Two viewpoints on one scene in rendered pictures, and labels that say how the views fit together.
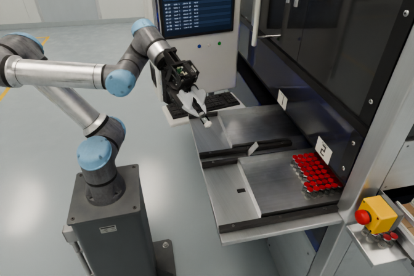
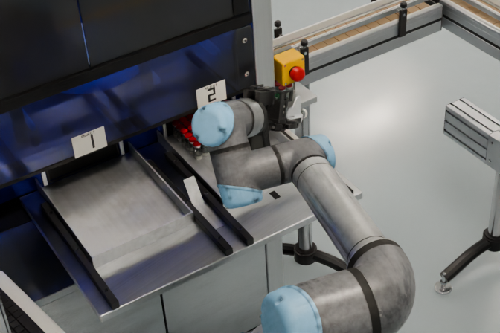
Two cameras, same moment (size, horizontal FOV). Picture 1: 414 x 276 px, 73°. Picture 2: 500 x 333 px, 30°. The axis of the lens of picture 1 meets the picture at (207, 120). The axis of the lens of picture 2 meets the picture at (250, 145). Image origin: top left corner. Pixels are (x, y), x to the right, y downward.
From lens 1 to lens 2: 2.08 m
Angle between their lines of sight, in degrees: 82
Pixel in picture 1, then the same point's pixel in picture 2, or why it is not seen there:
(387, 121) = not seen: outside the picture
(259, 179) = not seen: hidden behind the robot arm
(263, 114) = (65, 209)
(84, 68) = (332, 172)
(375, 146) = (266, 16)
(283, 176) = not seen: hidden behind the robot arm
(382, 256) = (303, 91)
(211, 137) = (169, 257)
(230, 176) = (253, 210)
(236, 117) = (89, 241)
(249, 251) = not seen: outside the picture
